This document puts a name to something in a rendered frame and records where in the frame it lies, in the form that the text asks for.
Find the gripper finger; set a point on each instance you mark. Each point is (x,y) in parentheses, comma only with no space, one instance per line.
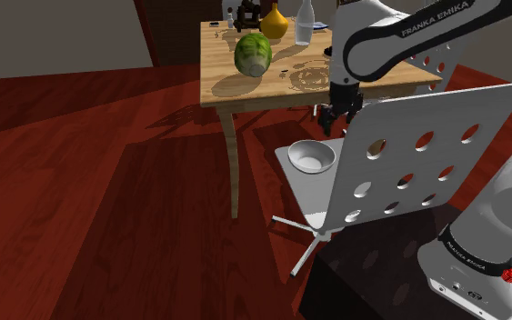
(327,120)
(352,113)

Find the blue plate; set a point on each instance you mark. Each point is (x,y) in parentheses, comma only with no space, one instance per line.
(320,26)

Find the white chair with holes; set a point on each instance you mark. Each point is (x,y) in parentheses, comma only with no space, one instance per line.
(397,177)
(437,66)

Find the dark brown door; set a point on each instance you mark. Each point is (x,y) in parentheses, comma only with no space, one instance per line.
(180,31)

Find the white bowl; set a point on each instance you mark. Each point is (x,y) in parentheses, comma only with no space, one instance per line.
(312,158)

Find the clear glass bottle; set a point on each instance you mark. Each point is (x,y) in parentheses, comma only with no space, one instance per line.
(304,27)

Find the small white shaker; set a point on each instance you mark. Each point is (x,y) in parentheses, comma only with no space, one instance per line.
(230,21)

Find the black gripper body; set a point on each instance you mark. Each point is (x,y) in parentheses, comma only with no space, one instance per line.
(345,94)

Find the small flat black object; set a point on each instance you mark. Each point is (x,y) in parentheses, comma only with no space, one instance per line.
(214,23)

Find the yellow vase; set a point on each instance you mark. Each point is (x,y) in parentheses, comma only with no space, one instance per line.
(274,24)

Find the green melon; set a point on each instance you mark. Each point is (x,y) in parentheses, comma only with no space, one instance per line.
(252,54)

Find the wooden table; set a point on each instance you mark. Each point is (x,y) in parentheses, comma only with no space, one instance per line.
(220,62)

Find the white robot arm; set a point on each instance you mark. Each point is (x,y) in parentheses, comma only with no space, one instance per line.
(481,221)

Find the dark robot stand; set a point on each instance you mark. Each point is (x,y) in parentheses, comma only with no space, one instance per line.
(371,274)

